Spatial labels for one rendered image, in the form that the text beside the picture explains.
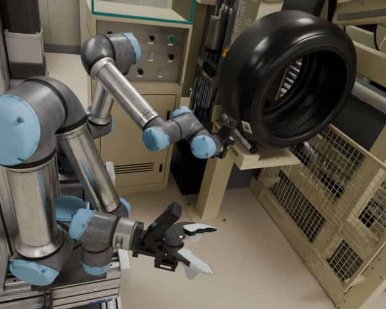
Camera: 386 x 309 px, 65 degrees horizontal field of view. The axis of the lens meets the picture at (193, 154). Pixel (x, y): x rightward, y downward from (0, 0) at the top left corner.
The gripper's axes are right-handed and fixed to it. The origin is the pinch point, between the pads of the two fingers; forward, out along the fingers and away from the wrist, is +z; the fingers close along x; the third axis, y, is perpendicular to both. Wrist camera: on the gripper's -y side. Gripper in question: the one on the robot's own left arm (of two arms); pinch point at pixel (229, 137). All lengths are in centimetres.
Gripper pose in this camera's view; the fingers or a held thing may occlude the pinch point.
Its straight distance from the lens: 130.7
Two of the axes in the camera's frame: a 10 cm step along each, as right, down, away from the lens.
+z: 3.5, -0.9, 9.3
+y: -3.9, 8.9, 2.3
